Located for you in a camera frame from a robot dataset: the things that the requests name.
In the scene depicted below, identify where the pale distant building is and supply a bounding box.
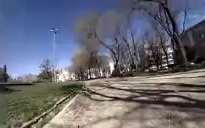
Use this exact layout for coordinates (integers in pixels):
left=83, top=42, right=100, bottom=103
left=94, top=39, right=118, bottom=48
left=55, top=67, right=72, bottom=82

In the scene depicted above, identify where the pale dirt path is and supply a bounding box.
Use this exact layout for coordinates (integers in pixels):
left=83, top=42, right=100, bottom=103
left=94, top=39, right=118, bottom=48
left=43, top=66, right=205, bottom=128

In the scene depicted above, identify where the small bare tree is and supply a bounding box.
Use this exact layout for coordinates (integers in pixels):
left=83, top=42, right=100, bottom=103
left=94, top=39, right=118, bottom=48
left=38, top=59, right=56, bottom=83

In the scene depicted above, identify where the stone kerb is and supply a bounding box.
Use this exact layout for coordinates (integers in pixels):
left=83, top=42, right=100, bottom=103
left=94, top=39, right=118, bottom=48
left=19, top=91, right=81, bottom=128

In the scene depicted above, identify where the row of bare trees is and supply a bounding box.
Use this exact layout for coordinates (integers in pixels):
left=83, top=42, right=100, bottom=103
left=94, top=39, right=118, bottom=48
left=69, top=0, right=205, bottom=79

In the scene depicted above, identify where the grass slope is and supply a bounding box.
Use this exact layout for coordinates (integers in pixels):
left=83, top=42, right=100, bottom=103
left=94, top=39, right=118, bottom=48
left=0, top=81, right=83, bottom=128

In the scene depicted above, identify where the small cypress tree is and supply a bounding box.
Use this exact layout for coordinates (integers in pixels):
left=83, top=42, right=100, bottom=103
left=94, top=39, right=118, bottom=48
left=3, top=64, right=8, bottom=75

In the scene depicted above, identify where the dark building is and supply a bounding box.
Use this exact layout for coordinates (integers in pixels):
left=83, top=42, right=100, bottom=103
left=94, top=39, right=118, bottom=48
left=179, top=14, right=205, bottom=66

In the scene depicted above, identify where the tall lamp post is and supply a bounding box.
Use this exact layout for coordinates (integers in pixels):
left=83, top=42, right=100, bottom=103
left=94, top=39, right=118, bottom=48
left=49, top=27, right=60, bottom=83

